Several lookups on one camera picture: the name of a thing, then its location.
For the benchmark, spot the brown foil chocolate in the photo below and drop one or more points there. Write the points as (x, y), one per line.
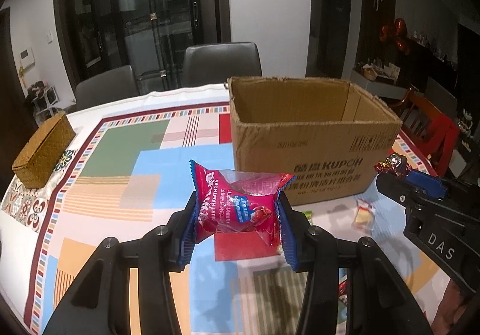
(394, 164)

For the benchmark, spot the grey chair right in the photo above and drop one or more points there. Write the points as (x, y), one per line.
(215, 63)

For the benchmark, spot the person right hand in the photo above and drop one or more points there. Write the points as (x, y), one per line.
(457, 313)

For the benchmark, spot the red foil balloons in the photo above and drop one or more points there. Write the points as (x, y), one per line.
(397, 33)

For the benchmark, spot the white shoe rack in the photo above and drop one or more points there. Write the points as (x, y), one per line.
(43, 99)

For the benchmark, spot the brown cardboard box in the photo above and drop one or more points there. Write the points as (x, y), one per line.
(328, 133)

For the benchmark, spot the black glass sliding door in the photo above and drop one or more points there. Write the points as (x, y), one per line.
(151, 36)

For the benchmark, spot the grey chair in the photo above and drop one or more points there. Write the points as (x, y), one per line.
(215, 63)
(110, 86)

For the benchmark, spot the grey chair left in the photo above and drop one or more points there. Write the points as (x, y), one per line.
(110, 86)

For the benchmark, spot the red wooden chair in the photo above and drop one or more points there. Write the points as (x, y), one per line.
(431, 131)

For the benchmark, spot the woven wicker box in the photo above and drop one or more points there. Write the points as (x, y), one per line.
(36, 161)

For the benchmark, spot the dark red snack packet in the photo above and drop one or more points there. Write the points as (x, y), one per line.
(342, 292)

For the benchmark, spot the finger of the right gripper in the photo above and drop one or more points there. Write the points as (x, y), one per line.
(402, 190)
(432, 186)

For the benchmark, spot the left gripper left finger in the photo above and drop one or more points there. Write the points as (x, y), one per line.
(97, 301)

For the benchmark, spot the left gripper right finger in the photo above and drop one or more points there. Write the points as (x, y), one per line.
(378, 300)

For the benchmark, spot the yellow cake clear packet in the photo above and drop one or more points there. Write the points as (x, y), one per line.
(364, 219)

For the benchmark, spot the white intercom panel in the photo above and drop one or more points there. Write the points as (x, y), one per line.
(27, 58)

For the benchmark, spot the white low cabinet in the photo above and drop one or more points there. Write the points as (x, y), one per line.
(377, 87)

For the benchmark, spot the green snack packet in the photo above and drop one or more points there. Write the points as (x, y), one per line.
(309, 216)

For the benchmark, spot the magenta hawthorn snack bag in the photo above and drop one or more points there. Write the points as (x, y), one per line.
(230, 201)

